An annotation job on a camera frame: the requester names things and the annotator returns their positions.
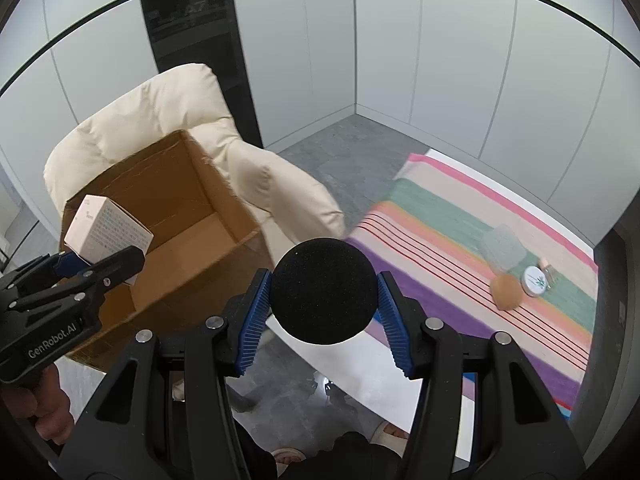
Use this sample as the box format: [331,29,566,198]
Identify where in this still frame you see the white pink carton box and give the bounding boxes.
[63,194,154,264]

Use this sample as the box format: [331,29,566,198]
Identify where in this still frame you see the tan makeup sponge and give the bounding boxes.
[489,273,524,311]

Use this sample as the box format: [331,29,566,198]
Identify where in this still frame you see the clear bottle pink cap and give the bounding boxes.
[537,258,559,289]

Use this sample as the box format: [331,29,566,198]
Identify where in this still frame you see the black makeup sponge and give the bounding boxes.
[269,237,378,346]

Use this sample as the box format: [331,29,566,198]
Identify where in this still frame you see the person's left hand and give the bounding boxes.
[1,364,75,445]

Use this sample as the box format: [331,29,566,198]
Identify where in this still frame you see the brown cardboard box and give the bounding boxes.
[62,131,273,372]

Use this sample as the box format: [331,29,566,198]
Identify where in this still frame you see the person's black-clothed legs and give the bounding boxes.
[229,378,417,480]

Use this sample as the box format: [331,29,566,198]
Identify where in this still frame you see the white round tin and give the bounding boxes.
[520,266,548,297]

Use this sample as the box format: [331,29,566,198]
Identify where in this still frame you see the striped colourful cloth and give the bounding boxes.
[348,154,598,417]

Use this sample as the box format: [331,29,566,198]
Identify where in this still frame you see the translucent square plastic case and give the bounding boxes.
[477,224,527,274]

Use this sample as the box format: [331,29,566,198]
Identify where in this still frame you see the cream padded armchair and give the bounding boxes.
[42,63,347,261]

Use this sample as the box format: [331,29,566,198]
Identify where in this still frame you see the black glass cabinet panel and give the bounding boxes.
[140,0,262,148]

